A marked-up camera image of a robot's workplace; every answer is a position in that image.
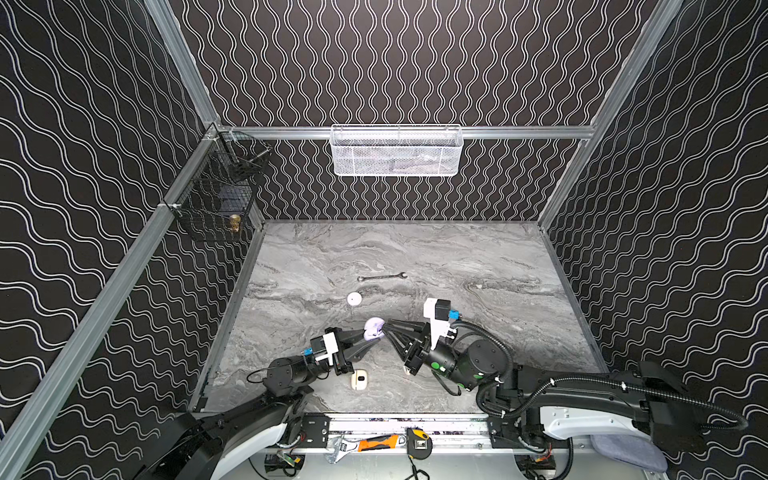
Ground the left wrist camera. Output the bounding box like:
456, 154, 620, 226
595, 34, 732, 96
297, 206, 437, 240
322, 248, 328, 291
310, 332, 340, 367

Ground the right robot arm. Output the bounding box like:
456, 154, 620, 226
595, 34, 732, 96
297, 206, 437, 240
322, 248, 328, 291
375, 320, 748, 453

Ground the brass padlock in basket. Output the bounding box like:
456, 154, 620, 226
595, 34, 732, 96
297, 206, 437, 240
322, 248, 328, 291
229, 214, 242, 233

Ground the grey cloth pad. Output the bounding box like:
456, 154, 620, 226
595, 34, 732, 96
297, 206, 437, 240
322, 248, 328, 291
591, 435, 668, 473

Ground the white wire mesh basket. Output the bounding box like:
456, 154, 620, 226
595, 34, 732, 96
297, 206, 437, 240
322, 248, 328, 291
329, 124, 464, 177

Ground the purple earbud charging case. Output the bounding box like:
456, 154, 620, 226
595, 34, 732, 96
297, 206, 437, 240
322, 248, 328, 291
364, 317, 385, 341

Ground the black yellow tape measure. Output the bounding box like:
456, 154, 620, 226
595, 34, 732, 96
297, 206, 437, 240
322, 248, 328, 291
406, 428, 433, 460

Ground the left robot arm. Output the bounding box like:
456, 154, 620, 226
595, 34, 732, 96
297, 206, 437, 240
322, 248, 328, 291
133, 325, 384, 479

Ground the orange adjustable wrench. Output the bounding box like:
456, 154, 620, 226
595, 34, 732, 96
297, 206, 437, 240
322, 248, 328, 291
325, 434, 405, 464

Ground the silver combination wrench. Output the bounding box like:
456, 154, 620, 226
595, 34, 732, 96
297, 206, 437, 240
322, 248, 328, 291
357, 272, 408, 282

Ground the black wire basket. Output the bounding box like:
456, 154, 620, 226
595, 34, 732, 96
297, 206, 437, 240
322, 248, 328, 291
170, 126, 273, 244

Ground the white earbud charging case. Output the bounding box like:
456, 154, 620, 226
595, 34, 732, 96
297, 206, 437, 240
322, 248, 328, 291
347, 292, 363, 306

